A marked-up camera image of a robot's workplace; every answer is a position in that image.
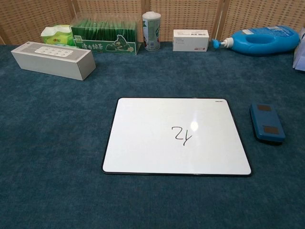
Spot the white dry-erase board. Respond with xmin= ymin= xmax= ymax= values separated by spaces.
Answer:
xmin=102 ymin=97 xmax=253 ymax=177

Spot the blue whiteboard eraser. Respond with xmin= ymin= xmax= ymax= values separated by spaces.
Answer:
xmin=249 ymin=103 xmax=286 ymax=145

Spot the small white carton box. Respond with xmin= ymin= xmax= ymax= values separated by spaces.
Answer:
xmin=173 ymin=29 xmax=210 ymax=52

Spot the white-lidded cylindrical canister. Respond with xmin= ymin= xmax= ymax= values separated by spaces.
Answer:
xmin=142 ymin=11 xmax=162 ymax=51

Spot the clear green tea bag box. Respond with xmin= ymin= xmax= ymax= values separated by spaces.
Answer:
xmin=71 ymin=18 xmax=139 ymax=56

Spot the woven rattan folding screen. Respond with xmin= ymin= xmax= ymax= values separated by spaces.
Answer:
xmin=0 ymin=0 xmax=305 ymax=46

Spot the teal table mat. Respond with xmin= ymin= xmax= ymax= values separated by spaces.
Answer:
xmin=0 ymin=40 xmax=305 ymax=229

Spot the white rectangular speaker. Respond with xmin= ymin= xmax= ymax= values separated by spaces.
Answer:
xmin=10 ymin=42 xmax=97 ymax=82

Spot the green tissue pack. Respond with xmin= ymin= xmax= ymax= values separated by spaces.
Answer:
xmin=40 ymin=24 xmax=74 ymax=46

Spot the blue pump detergent bottle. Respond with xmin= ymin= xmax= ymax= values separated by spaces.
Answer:
xmin=212 ymin=24 xmax=301 ymax=57

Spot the pale blue paper bag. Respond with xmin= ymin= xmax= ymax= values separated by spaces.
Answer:
xmin=292 ymin=31 xmax=305 ymax=71

